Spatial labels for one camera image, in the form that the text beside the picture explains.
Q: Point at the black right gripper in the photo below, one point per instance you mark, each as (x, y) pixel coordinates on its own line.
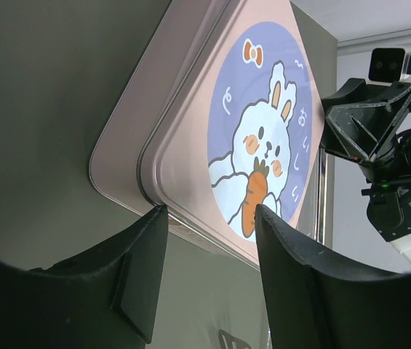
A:
(361, 122)

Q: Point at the pink chocolate tin box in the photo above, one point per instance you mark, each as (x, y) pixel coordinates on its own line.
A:
(169, 53)

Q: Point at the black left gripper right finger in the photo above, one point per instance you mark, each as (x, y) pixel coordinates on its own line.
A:
(318, 298)

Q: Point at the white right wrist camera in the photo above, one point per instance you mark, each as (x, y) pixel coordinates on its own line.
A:
(388, 65)

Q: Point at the steel tray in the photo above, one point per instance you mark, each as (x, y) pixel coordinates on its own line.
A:
(321, 205)

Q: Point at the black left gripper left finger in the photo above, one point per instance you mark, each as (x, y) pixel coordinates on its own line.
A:
(104, 297)

